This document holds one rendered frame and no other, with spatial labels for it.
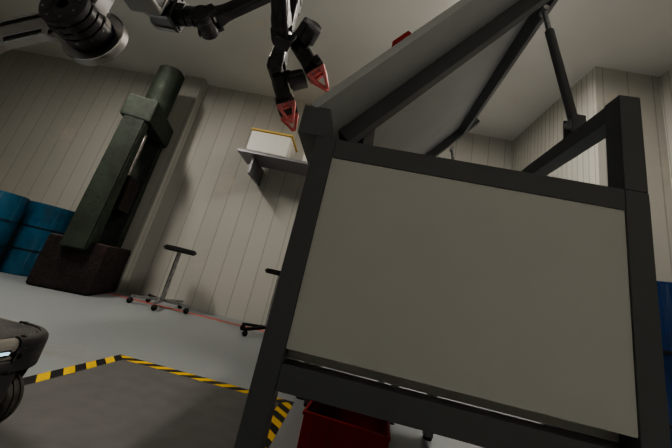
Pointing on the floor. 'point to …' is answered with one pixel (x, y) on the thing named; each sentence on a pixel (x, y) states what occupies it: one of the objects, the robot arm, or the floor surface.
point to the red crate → (341, 428)
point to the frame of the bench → (412, 414)
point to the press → (111, 197)
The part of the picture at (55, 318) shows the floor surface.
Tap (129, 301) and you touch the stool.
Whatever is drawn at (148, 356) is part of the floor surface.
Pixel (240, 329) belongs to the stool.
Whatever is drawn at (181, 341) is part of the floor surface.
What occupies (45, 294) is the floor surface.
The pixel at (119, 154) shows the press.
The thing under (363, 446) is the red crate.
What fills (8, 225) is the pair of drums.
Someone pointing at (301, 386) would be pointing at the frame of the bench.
